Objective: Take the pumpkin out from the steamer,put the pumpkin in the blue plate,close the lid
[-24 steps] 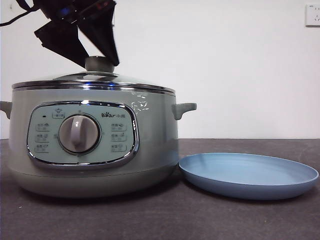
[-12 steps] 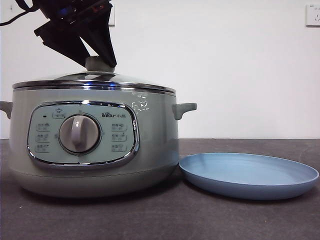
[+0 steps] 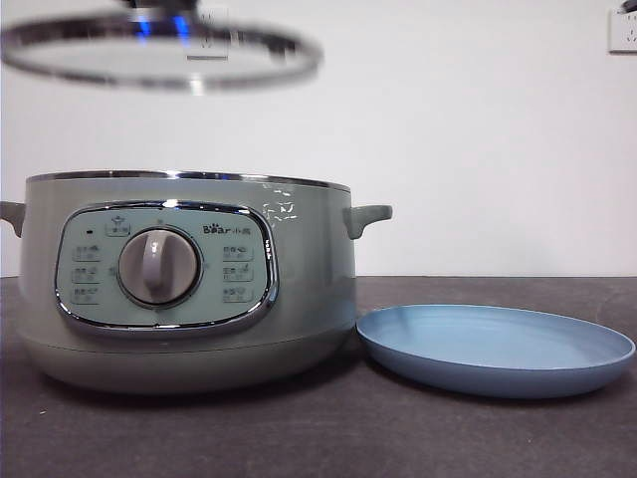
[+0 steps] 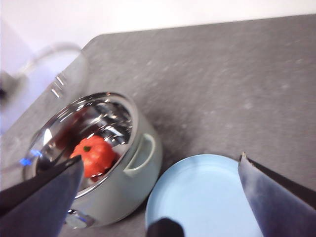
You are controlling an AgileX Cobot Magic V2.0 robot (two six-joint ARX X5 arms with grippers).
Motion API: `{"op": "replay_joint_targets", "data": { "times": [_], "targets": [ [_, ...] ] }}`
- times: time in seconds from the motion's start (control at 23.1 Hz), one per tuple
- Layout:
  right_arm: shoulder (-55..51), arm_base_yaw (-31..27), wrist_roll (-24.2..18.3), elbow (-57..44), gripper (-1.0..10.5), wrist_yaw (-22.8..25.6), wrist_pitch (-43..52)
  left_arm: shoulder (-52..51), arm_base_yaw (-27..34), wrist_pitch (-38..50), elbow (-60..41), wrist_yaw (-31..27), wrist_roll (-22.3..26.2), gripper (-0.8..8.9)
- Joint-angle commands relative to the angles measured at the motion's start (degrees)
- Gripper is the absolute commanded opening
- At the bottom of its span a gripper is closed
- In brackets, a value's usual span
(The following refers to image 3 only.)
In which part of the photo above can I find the glass lid with green knob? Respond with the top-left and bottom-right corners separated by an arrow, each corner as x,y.
0,8 -> 324,97

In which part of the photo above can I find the pale green electric steamer pot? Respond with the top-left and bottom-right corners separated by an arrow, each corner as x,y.
0,169 -> 394,397

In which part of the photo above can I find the grey steamer dial knob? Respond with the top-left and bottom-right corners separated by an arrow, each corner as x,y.
117,226 -> 203,307

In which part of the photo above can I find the blue round plate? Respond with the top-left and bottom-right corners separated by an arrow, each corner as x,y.
355,304 -> 637,400

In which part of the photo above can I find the white wall socket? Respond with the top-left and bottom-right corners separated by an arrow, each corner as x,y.
607,7 -> 637,55
186,5 -> 231,62

